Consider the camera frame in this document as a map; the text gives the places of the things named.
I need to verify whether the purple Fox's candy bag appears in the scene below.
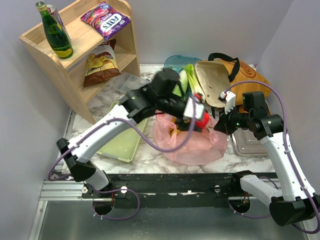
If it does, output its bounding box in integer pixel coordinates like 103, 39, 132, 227
80, 1, 131, 41

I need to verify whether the orange tote bag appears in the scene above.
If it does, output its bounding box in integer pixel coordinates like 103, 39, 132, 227
194, 52, 270, 117

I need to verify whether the light green plastic basket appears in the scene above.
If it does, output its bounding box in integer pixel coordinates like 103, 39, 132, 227
96, 102, 150, 163

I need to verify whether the silver metal tray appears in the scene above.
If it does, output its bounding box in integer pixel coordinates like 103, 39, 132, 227
231, 128, 268, 157

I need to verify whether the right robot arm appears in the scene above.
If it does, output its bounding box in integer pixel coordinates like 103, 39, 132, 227
214, 91, 320, 226

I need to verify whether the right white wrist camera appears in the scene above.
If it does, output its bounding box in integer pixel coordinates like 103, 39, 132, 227
218, 91, 236, 115

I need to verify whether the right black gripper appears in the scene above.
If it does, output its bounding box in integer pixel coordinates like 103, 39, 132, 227
214, 103, 253, 135

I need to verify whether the teal transparent plastic container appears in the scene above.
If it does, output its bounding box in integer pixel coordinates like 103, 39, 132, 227
163, 55, 201, 73

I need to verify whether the red tomato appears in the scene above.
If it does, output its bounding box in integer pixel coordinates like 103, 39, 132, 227
195, 111, 210, 129

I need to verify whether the red silver soda can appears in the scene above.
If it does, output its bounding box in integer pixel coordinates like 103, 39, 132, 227
46, 4, 66, 31

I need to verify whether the clear plastic compartment box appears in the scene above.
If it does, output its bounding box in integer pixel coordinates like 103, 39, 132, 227
112, 72, 150, 94

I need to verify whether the yellow banana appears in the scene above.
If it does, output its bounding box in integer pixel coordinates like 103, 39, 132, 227
169, 121, 178, 137

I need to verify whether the wooden shelf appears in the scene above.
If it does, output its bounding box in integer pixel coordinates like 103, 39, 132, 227
19, 0, 141, 124

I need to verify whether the napa cabbage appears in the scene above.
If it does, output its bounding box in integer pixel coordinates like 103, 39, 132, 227
172, 70, 189, 97

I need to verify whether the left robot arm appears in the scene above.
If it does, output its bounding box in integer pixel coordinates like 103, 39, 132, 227
56, 68, 205, 198

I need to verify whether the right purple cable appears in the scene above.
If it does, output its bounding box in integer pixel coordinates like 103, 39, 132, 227
221, 80, 320, 235

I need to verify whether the green celery stalk bunch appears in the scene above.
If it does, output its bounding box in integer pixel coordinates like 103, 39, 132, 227
182, 64, 206, 102

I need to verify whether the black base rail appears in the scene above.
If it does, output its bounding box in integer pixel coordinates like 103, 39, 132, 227
82, 173, 255, 213

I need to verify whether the purple cable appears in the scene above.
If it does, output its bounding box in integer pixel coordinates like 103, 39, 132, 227
47, 114, 197, 221
221, 80, 320, 235

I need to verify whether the green glass bottle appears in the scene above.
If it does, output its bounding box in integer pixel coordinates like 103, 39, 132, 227
35, 1, 74, 59

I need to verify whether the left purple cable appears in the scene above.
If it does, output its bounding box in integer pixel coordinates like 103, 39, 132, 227
47, 114, 197, 221

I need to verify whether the brown potato chips bag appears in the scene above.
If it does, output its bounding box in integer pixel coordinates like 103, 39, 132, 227
83, 39, 122, 88

